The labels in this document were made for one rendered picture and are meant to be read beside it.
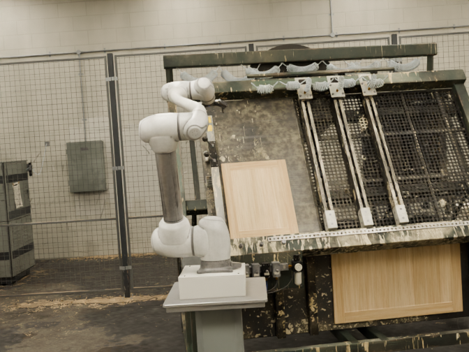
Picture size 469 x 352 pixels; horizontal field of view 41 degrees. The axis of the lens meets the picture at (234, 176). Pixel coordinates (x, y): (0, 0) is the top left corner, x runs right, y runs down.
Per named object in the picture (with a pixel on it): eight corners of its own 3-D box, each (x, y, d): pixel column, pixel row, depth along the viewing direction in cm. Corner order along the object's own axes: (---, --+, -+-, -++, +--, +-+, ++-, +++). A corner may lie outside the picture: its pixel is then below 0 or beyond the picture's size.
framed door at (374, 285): (333, 323, 423) (335, 324, 420) (329, 242, 420) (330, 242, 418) (461, 310, 433) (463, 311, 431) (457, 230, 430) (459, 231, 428)
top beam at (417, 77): (167, 104, 446) (166, 95, 438) (166, 93, 451) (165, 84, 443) (462, 87, 473) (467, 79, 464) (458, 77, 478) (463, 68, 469)
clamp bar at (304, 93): (323, 233, 402) (330, 216, 382) (292, 86, 462) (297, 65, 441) (338, 232, 404) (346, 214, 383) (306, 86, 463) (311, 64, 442)
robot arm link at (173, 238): (195, 262, 319) (151, 265, 320) (197, 246, 334) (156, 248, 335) (179, 118, 288) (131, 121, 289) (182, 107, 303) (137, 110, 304)
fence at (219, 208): (219, 242, 394) (219, 239, 391) (204, 119, 442) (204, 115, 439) (227, 242, 395) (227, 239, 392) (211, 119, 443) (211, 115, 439)
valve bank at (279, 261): (227, 300, 372) (224, 260, 371) (224, 295, 386) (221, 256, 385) (309, 292, 378) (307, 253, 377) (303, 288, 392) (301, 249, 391)
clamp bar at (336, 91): (359, 230, 405) (368, 213, 385) (323, 85, 465) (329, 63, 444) (373, 229, 406) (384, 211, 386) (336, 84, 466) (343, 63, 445)
